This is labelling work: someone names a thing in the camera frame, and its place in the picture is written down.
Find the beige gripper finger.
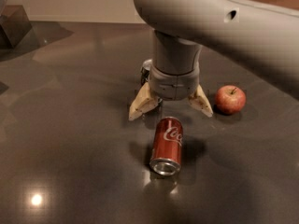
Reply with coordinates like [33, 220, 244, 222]
[129, 82, 159, 121]
[188, 85, 213, 118]

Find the red coke can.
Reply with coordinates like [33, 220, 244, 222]
[149, 117, 183, 176]

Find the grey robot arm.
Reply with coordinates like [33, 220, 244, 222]
[129, 0, 299, 119]

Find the silver green soda can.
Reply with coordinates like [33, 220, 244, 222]
[140, 59, 152, 85]

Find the red apple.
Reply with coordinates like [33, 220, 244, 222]
[215, 85, 246, 115]

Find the dark box at left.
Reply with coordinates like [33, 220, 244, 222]
[0, 5, 32, 49]

